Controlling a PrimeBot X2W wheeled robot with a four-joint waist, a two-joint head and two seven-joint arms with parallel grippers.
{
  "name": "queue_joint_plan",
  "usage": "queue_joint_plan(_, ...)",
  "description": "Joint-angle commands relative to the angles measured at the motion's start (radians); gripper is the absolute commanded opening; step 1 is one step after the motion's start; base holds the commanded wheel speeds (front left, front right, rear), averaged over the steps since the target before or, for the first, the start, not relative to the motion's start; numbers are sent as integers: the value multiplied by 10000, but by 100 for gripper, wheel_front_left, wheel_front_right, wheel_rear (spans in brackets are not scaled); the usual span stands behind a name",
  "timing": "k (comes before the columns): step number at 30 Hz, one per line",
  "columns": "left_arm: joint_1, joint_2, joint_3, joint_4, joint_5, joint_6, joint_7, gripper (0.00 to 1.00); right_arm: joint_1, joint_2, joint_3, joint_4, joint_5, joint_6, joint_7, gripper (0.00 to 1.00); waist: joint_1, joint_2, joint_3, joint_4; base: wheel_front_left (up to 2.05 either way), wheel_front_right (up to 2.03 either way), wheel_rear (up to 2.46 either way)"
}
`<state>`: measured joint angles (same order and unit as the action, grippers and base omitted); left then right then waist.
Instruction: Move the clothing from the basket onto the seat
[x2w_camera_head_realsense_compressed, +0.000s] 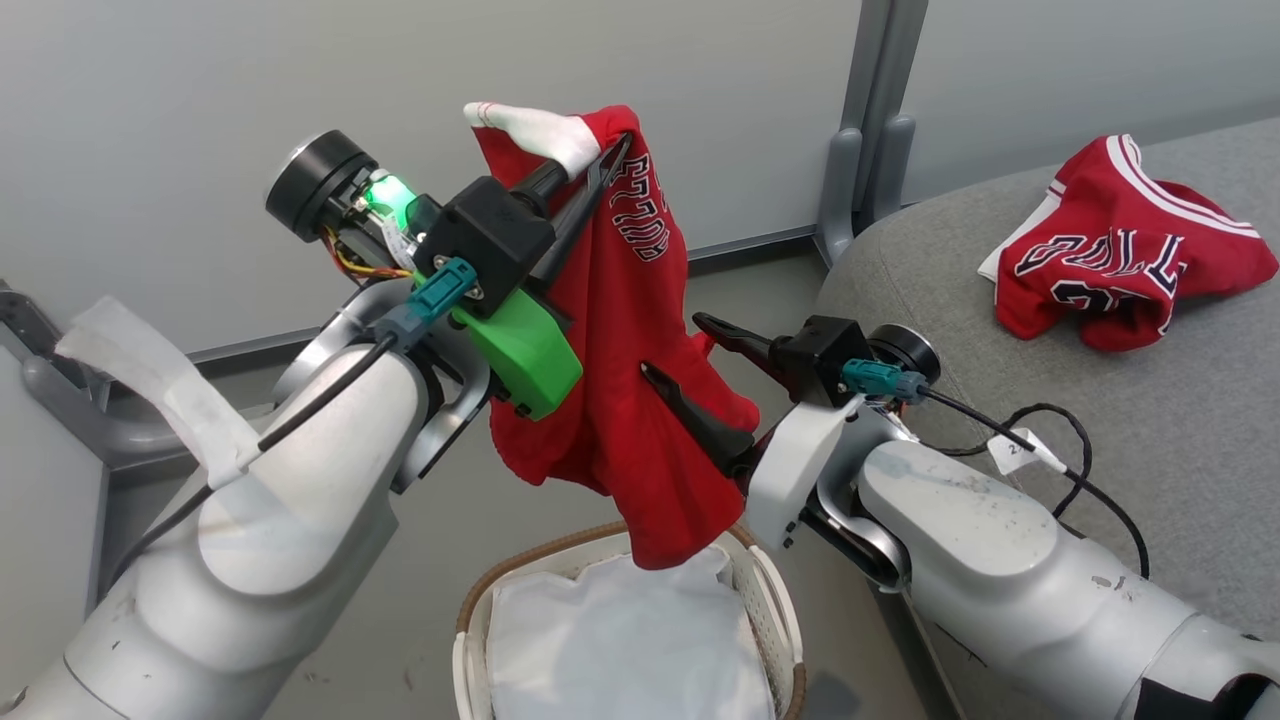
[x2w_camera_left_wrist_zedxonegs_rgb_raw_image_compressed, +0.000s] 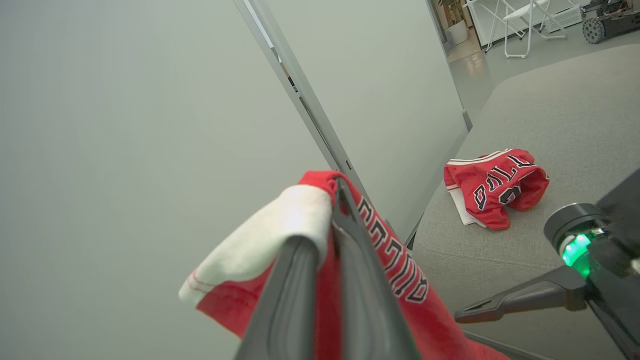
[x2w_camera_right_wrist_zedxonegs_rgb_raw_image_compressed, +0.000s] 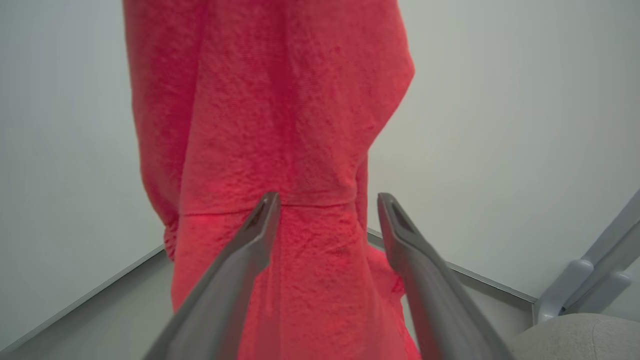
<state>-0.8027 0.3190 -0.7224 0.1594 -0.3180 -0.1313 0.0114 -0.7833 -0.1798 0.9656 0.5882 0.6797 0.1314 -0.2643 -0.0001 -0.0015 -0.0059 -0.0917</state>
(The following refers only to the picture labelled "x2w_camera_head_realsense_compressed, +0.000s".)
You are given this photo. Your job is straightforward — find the white laundry basket brown rim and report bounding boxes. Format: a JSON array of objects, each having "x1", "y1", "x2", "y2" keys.
[{"x1": 452, "y1": 520, "x2": 807, "y2": 720}]

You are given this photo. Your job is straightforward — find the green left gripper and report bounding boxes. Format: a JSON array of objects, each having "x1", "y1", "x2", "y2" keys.
[{"x1": 450, "y1": 135, "x2": 633, "y2": 421}]

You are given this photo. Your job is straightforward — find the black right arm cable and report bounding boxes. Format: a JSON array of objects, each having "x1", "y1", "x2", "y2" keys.
[{"x1": 843, "y1": 360, "x2": 1151, "y2": 581}]

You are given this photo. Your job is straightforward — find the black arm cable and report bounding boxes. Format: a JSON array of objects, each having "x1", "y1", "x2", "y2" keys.
[
  {"x1": 843, "y1": 360, "x2": 1151, "y2": 581},
  {"x1": 105, "y1": 258, "x2": 479, "y2": 601}
]

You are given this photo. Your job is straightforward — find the dark grey hinge plate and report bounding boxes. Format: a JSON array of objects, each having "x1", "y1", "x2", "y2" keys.
[{"x1": 0, "y1": 283, "x2": 51, "y2": 351}]

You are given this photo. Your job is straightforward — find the grey fabric sofa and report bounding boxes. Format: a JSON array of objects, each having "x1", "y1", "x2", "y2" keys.
[{"x1": 815, "y1": 118, "x2": 1280, "y2": 720}]

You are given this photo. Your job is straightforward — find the grey aluminium partition post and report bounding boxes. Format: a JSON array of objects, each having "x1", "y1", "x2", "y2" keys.
[{"x1": 838, "y1": 0, "x2": 931, "y2": 231}]

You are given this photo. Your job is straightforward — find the red basketball jersey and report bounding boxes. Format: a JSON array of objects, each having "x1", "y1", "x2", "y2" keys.
[{"x1": 978, "y1": 133, "x2": 1279, "y2": 353}]

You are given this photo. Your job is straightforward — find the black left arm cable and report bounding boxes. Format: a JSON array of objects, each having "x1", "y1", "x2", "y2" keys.
[{"x1": 105, "y1": 258, "x2": 479, "y2": 601}]

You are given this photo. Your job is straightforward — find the white cloth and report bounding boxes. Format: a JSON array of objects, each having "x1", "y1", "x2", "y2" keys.
[{"x1": 485, "y1": 545, "x2": 776, "y2": 720}]

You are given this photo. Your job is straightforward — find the white cable label tag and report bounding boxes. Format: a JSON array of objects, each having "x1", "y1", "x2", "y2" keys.
[{"x1": 985, "y1": 428, "x2": 1068, "y2": 477}]

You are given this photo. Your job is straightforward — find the grey partition post foot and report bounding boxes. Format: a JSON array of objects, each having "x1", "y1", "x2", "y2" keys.
[
  {"x1": 868, "y1": 113, "x2": 916, "y2": 226},
  {"x1": 815, "y1": 125, "x2": 863, "y2": 266}
]

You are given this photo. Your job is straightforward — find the white tape strip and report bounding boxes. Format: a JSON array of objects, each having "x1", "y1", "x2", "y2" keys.
[{"x1": 55, "y1": 295, "x2": 261, "y2": 491}]

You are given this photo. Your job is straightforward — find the red shirt with white sleeve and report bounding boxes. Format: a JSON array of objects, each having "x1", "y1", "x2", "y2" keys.
[{"x1": 465, "y1": 100, "x2": 761, "y2": 571}]

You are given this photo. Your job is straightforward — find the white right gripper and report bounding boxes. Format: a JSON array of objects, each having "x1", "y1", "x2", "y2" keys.
[{"x1": 640, "y1": 313, "x2": 863, "y2": 553}]

